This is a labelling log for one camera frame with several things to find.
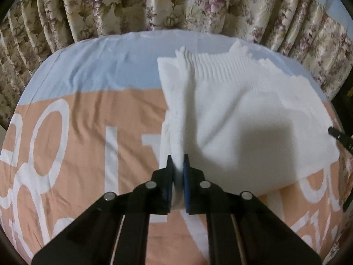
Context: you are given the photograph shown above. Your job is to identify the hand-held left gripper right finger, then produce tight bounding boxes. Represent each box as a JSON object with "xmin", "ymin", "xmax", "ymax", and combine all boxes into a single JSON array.
[{"xmin": 182, "ymin": 153, "xmax": 323, "ymax": 265}]

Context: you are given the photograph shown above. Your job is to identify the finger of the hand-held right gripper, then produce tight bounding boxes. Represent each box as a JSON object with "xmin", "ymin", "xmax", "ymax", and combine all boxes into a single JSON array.
[{"xmin": 328, "ymin": 126, "xmax": 353, "ymax": 153}]

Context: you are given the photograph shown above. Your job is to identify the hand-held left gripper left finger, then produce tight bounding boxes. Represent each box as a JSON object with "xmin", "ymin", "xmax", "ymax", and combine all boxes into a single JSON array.
[{"xmin": 32, "ymin": 155, "xmax": 174, "ymax": 265}]

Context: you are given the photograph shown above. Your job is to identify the white knit sweater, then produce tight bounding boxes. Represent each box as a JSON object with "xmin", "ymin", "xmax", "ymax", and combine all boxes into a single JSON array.
[{"xmin": 157, "ymin": 40, "xmax": 341, "ymax": 210}]

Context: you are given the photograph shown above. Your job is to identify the dark wooden furniture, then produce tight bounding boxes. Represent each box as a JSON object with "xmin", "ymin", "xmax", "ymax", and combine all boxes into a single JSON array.
[{"xmin": 332, "ymin": 83, "xmax": 353, "ymax": 138}]

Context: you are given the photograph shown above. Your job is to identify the orange and blue printed bedsheet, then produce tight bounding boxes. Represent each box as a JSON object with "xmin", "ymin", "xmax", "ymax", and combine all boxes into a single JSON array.
[{"xmin": 0, "ymin": 32, "xmax": 353, "ymax": 265}]

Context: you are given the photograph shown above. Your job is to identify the floral and blue curtain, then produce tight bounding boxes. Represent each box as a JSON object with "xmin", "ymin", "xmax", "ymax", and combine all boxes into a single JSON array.
[{"xmin": 0, "ymin": 0, "xmax": 353, "ymax": 129}]

